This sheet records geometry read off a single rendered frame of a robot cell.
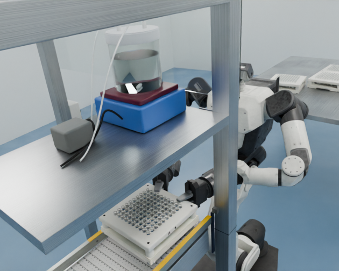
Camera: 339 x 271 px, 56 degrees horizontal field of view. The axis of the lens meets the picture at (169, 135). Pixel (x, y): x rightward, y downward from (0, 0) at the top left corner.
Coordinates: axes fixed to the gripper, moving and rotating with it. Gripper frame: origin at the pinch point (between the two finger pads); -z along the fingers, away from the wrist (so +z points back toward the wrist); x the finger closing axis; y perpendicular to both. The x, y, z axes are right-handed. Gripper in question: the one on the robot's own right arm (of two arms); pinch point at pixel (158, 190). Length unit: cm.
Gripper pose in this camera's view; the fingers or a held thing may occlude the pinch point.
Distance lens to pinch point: 123.0
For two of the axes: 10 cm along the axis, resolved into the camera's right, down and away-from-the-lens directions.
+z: 1.3, -4.2, 9.0
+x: 0.5, 9.1, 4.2
